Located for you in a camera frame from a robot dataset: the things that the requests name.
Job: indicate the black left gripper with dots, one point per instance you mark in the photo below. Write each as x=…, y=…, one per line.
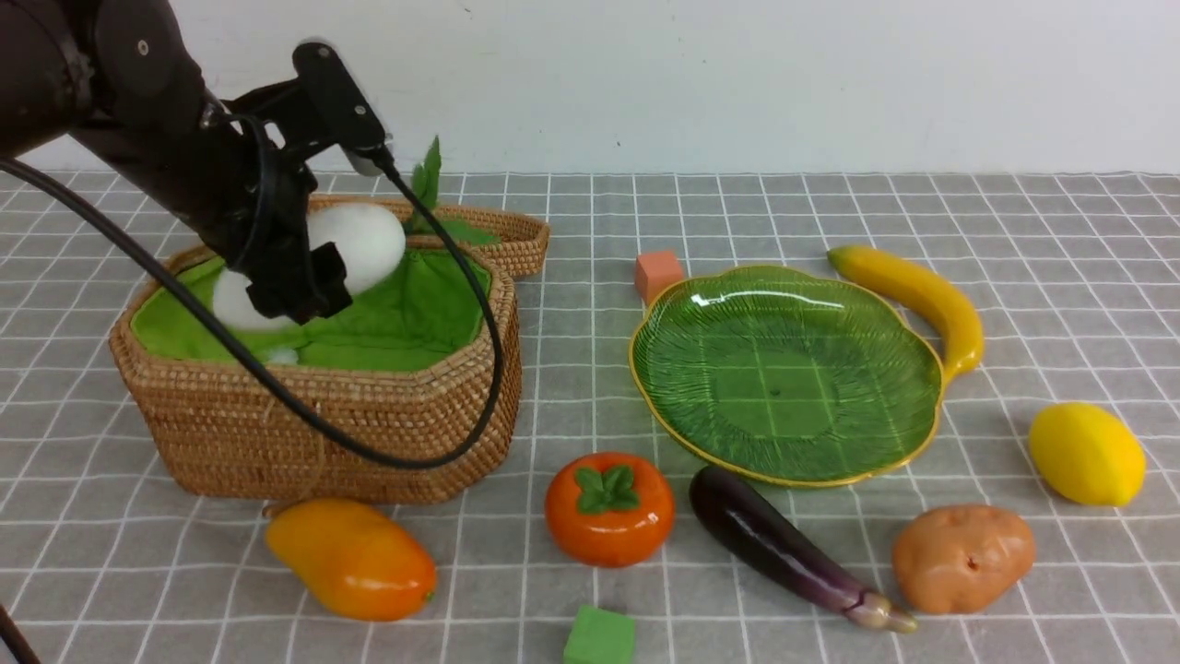
x=242, y=182

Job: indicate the white radish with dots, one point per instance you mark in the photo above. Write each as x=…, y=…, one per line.
x=370, y=238

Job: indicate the orange yellow mango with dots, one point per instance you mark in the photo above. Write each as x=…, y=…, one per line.
x=357, y=562

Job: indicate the orange persimmon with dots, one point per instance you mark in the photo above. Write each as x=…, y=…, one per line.
x=610, y=509

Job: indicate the purple eggplant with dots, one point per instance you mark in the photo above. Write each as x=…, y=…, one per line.
x=751, y=528

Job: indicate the yellow banana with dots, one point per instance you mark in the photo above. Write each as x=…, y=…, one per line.
x=945, y=308

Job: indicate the brown potato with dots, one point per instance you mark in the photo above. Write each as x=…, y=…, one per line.
x=961, y=558

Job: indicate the yellow lemon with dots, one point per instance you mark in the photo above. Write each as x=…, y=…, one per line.
x=1087, y=454

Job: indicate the woven wicker basket lid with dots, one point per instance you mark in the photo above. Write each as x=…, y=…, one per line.
x=514, y=242

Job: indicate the orange foam cube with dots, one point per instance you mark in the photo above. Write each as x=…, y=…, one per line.
x=655, y=272

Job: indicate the grey checkered tablecloth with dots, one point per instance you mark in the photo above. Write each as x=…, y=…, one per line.
x=105, y=560

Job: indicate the green foam cube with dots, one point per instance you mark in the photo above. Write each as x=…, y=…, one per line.
x=600, y=636

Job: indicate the green glass leaf plate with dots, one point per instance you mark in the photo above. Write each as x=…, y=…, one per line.
x=787, y=378

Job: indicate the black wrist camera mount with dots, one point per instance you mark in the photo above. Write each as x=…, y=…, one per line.
x=321, y=108

